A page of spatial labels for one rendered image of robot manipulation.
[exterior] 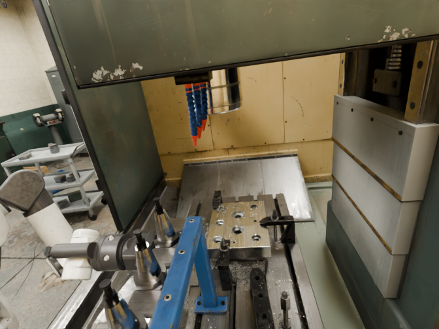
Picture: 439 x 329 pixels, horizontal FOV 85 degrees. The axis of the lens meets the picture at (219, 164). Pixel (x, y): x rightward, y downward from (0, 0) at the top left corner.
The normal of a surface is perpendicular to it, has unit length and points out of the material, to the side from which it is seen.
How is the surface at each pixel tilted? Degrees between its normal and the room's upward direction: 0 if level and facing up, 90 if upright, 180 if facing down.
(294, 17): 90
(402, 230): 90
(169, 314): 0
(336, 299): 0
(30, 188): 72
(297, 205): 24
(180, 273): 0
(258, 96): 90
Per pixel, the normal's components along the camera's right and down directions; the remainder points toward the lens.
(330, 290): -0.13, -0.91
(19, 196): 0.70, -0.15
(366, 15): -0.09, 0.40
